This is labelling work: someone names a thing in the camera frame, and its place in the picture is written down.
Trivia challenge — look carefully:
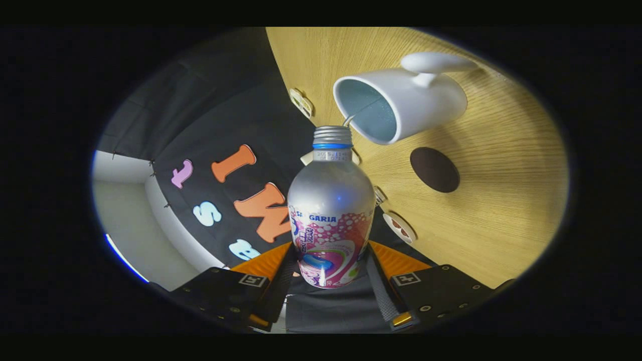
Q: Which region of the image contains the white plate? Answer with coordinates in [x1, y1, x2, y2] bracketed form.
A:
[383, 212, 417, 245]

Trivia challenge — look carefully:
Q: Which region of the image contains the ceiling light strip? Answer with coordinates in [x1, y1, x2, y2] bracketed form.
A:
[104, 233, 151, 284]

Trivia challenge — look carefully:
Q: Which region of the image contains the white cup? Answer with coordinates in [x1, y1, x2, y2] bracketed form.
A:
[333, 52, 479, 145]

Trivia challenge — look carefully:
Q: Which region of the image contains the wooden table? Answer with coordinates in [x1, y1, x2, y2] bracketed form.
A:
[265, 28, 570, 289]

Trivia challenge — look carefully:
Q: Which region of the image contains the white toaster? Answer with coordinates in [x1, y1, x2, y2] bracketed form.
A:
[300, 148, 362, 166]

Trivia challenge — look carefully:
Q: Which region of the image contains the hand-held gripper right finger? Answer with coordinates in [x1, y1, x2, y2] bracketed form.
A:
[365, 241, 517, 331]

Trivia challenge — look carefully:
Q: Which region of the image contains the silver juice bottle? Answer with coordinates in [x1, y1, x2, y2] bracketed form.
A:
[287, 125, 376, 289]

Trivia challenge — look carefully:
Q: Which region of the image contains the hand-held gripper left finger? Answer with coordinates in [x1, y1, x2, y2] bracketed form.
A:
[150, 242, 297, 332]

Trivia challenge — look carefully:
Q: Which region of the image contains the small white food tray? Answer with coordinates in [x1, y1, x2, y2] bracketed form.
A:
[289, 88, 315, 119]

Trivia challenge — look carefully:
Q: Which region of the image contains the dark brown round coaster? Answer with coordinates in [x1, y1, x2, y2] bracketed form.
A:
[410, 147, 460, 194]

